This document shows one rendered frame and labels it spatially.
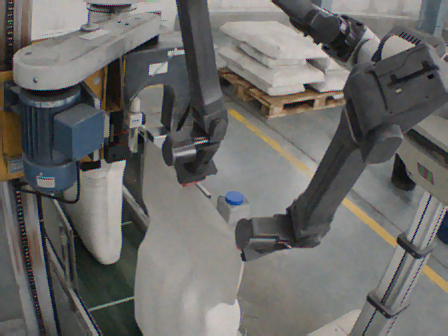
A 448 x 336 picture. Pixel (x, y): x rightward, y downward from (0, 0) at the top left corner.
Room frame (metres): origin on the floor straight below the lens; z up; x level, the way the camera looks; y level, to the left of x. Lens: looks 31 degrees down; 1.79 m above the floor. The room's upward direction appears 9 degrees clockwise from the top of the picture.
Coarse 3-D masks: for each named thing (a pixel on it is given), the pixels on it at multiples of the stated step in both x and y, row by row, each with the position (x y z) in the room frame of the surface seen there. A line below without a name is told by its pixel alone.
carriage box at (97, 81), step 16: (0, 80) 1.00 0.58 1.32; (96, 80) 1.17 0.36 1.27; (0, 96) 1.00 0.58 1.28; (0, 112) 1.00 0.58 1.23; (0, 128) 0.99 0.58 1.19; (16, 128) 1.03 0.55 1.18; (0, 144) 0.99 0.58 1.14; (16, 144) 1.03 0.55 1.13; (0, 160) 0.99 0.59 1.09; (80, 160) 1.15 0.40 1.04; (0, 176) 0.99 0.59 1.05; (16, 176) 1.02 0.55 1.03
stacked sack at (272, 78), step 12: (252, 60) 4.07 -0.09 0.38; (252, 72) 3.95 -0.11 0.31; (264, 72) 3.88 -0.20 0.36; (276, 72) 3.87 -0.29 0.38; (288, 72) 3.95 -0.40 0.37; (300, 72) 4.00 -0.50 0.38; (312, 72) 4.07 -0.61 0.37; (264, 84) 3.84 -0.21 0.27; (276, 84) 3.78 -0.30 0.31; (288, 84) 3.87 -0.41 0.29; (300, 84) 3.98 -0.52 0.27
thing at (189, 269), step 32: (160, 160) 1.19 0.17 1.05; (160, 192) 1.18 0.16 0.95; (192, 192) 1.05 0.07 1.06; (160, 224) 1.15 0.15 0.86; (192, 224) 1.03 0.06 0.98; (224, 224) 0.92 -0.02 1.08; (160, 256) 1.05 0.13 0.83; (192, 256) 1.01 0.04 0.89; (224, 256) 0.91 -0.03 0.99; (160, 288) 0.99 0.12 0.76; (192, 288) 0.93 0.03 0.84; (224, 288) 0.89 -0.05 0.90; (160, 320) 0.97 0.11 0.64; (192, 320) 0.89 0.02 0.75; (224, 320) 0.90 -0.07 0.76
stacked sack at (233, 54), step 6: (222, 48) 4.35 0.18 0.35; (228, 48) 4.30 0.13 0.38; (234, 48) 4.31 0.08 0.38; (240, 48) 4.35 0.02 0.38; (222, 54) 4.29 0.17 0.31; (228, 54) 4.25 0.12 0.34; (234, 54) 4.21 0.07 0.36; (240, 54) 4.19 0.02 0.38; (246, 54) 4.20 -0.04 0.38; (228, 60) 4.23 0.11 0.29; (234, 60) 4.16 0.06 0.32; (240, 60) 4.13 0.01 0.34; (246, 60) 4.10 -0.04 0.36; (240, 66) 4.10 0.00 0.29
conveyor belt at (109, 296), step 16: (64, 208) 1.73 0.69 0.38; (128, 224) 1.71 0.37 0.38; (80, 240) 1.54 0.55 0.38; (128, 240) 1.60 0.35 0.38; (80, 256) 1.44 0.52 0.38; (128, 256) 1.50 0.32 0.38; (80, 272) 1.35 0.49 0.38; (96, 272) 1.37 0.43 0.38; (112, 272) 1.39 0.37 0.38; (128, 272) 1.41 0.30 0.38; (80, 288) 1.26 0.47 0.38; (96, 288) 1.28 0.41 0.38; (112, 288) 1.30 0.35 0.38; (128, 288) 1.32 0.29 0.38; (96, 304) 1.20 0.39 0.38; (112, 304) 1.22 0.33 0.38; (128, 304) 1.24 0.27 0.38; (96, 320) 1.12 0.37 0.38; (112, 320) 1.14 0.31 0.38; (128, 320) 1.16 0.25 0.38
